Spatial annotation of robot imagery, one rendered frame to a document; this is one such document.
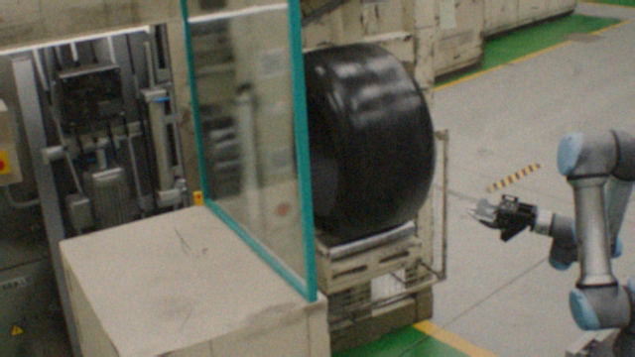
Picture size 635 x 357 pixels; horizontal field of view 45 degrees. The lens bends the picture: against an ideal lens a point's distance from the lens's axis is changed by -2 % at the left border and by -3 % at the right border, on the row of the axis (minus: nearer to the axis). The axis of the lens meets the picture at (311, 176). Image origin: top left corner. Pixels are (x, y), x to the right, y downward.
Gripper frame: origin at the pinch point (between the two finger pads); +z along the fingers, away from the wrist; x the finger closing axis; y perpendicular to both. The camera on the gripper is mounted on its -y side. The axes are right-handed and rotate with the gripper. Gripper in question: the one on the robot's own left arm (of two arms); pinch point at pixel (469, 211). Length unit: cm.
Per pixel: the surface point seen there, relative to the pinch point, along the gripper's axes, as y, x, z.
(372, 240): -8.8, 12.7, 27.5
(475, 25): -245, -454, 73
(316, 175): -12, -12, 56
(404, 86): 36.9, -8.8, 24.0
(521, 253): -150, -114, -15
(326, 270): -6.5, 29.7, 36.5
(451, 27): -231, -424, 90
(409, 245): -14.7, 6.5, 17.1
